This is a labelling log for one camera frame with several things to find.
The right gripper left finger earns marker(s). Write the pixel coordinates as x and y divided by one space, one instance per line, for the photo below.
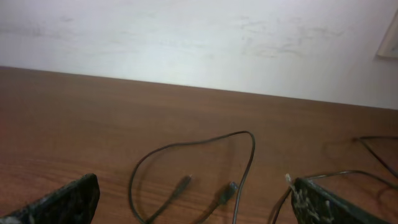
74 203

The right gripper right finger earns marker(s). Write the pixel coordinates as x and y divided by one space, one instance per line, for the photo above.
314 204

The beige wall outlet plate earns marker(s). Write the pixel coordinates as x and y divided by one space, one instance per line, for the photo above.
388 46

